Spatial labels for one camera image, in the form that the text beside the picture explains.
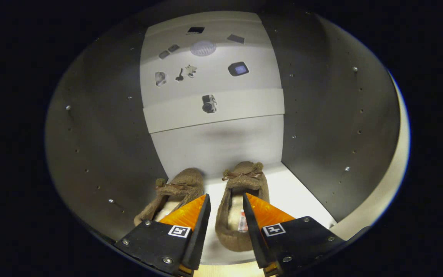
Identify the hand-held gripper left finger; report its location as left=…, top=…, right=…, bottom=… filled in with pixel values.
left=115, top=194, right=212, bottom=277

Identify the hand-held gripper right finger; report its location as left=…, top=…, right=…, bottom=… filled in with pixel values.
left=243, top=192, right=347, bottom=277

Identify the brown fuzzy shoe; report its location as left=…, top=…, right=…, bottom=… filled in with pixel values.
left=134, top=168, right=205, bottom=227
left=215, top=161, right=270, bottom=252

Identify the dark grey shoe cabinet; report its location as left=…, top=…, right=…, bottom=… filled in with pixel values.
left=45, top=10, right=403, bottom=266

